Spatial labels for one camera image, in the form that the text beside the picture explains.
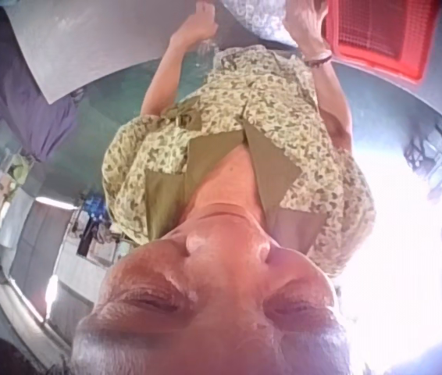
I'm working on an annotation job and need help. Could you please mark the person's left hand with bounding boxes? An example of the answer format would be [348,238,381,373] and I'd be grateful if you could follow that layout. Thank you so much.
[187,1,220,41]

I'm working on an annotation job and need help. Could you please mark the person's right hand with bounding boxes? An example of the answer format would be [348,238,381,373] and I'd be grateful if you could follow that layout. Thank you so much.
[285,0,330,59]

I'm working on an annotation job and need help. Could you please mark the white blue patterned cloth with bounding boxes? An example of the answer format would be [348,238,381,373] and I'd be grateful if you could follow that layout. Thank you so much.
[219,0,301,49]

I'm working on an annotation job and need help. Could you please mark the red plastic basket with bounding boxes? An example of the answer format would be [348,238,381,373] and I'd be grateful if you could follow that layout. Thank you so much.
[323,0,442,82]

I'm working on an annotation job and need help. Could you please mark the white board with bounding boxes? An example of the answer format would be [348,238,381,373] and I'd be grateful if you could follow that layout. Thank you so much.
[4,0,224,105]

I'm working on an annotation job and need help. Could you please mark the black rack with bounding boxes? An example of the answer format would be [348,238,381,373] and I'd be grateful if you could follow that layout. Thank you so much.
[402,116,442,175]

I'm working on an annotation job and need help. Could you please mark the purple cloth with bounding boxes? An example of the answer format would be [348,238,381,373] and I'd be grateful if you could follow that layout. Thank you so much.
[0,33,87,163]

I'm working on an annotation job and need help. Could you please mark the beaded bracelet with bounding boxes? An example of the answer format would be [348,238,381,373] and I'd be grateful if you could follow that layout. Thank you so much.
[301,49,334,70]

